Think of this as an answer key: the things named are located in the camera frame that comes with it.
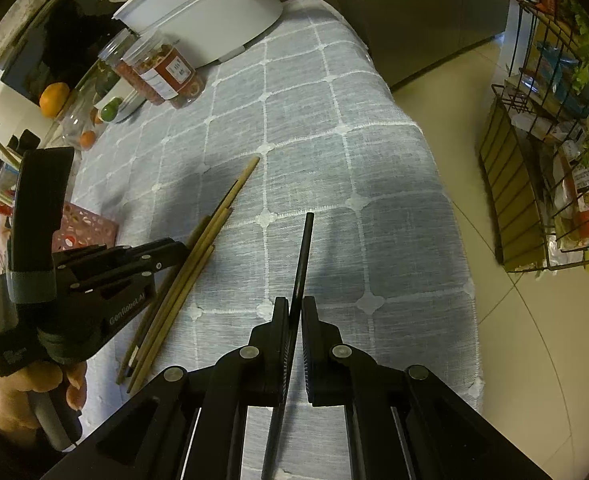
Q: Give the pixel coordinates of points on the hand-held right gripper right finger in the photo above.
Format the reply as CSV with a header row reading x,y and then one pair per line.
x,y
310,345

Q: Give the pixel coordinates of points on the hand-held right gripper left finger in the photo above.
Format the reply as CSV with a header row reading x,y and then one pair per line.
x,y
279,345

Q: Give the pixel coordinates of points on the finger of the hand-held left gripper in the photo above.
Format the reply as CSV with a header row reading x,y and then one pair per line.
x,y
124,252
124,276

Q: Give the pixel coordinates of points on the pink perforated utensil holder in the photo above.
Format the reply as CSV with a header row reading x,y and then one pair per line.
x,y
89,225

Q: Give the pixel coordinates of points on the bunch of wooden chopsticks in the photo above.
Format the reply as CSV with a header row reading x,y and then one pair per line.
x,y
214,225

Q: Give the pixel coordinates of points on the black chopstick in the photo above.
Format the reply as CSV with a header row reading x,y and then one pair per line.
x,y
305,250

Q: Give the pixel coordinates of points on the person's left hand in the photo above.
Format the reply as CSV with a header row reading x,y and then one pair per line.
x,y
14,400

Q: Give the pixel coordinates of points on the small tangerine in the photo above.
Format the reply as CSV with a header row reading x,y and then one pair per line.
x,y
87,139
96,116

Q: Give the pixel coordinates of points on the clear glass jar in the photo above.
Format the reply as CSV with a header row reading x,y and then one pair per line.
x,y
77,110

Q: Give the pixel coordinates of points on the large orange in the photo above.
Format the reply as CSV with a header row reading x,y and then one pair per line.
x,y
54,100

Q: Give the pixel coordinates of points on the small green fruit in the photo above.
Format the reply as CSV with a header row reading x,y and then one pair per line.
x,y
110,110

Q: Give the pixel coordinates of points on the white ceramic dish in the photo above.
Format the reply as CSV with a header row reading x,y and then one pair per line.
x,y
127,97

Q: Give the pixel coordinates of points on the dark green squash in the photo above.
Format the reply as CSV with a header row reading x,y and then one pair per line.
x,y
105,77

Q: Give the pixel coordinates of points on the tall clear spice jar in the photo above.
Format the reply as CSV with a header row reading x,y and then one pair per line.
x,y
129,70

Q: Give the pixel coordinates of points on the black microwave oven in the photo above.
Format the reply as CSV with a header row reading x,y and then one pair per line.
x,y
59,35

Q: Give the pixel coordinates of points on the short red label jar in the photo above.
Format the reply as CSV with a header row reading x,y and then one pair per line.
x,y
169,70

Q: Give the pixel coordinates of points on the white electric cooking pot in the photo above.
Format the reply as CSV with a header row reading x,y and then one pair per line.
x,y
214,15

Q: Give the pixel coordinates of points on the grey refrigerator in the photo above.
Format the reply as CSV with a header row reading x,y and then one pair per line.
x,y
424,20

